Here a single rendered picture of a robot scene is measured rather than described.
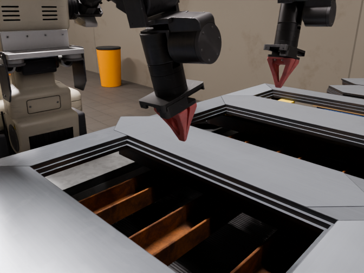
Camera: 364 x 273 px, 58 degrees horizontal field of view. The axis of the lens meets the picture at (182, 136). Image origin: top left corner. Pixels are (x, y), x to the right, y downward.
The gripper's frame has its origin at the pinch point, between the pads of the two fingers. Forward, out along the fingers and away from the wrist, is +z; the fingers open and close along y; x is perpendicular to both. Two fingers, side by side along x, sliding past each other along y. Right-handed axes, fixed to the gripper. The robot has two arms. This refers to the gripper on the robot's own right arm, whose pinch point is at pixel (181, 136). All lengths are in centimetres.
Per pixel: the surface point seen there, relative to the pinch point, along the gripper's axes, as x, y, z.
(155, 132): 26.1, 12.7, 12.3
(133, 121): 38.9, 14.8, 12.2
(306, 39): 112, 274, 67
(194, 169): 5.0, 5.6, 12.8
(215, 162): 2.2, 9.5, 12.6
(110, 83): 418, 226, 126
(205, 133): 16.3, 21.8, 15.0
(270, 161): -6.1, 18.4, 15.2
